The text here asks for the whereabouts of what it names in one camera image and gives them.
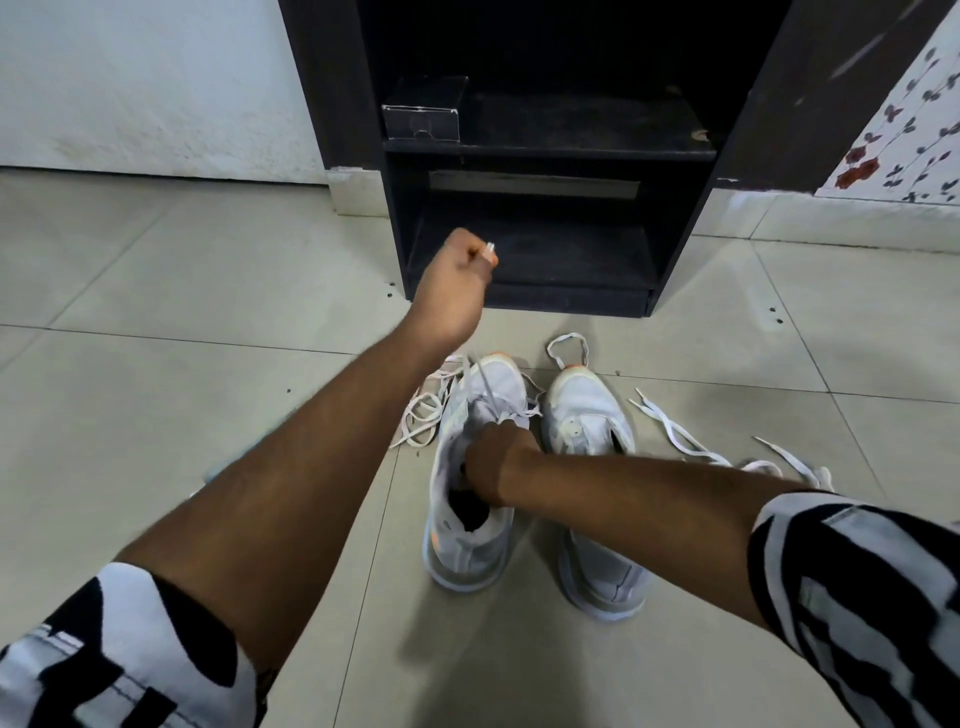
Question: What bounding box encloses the person's left hand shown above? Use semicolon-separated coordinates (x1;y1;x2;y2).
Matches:
408;228;500;354

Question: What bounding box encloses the person's right hand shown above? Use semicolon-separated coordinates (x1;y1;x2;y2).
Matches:
463;421;541;508

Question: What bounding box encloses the grey sneaker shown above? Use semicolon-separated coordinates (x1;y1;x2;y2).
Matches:
422;353;535;594
541;365;652;622

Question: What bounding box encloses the clear plastic box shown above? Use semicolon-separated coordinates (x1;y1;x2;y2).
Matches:
380;74;470;144

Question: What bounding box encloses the person's left forearm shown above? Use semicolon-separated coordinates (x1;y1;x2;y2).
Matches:
116;322;451;676

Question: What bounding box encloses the person's right forearm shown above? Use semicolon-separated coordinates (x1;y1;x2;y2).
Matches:
498;449;808;631

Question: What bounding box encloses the black open shelf box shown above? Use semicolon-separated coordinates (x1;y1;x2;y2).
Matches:
356;0;796;319

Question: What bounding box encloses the dark brown wooden cabinet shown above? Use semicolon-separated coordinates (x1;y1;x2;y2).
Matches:
277;0;958;195

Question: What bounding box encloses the blue transparent bottle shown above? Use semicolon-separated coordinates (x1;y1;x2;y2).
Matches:
202;438;264;485

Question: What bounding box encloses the zebra striped garment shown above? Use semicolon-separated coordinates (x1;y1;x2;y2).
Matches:
0;491;960;728

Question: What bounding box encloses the white floral patterned sheet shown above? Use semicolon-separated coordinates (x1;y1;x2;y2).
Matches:
815;22;960;205

